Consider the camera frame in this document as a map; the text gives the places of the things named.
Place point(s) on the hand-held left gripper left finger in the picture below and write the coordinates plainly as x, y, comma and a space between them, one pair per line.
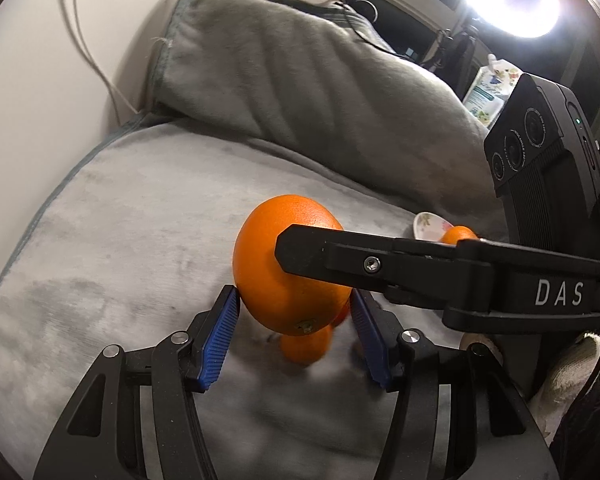
220, 340

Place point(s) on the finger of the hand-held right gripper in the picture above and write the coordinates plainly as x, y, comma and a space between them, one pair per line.
330, 260

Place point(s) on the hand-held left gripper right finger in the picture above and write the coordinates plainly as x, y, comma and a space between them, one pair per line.
372, 345

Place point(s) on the large oval orange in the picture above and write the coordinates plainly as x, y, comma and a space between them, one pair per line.
265, 260

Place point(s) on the mandarin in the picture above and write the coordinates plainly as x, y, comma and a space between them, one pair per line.
305, 347

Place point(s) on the large round orange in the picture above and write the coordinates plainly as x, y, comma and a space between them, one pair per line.
459, 235

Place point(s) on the floral white plate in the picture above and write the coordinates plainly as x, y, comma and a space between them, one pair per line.
425, 225

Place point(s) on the person's right forearm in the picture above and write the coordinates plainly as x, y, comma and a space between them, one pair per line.
595, 435

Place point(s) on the person's right hand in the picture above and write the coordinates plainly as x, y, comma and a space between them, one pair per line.
575, 370

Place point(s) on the floral refill pouch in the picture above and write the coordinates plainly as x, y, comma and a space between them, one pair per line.
490, 95

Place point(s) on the rolled grey blanket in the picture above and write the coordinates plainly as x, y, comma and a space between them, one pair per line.
280, 70

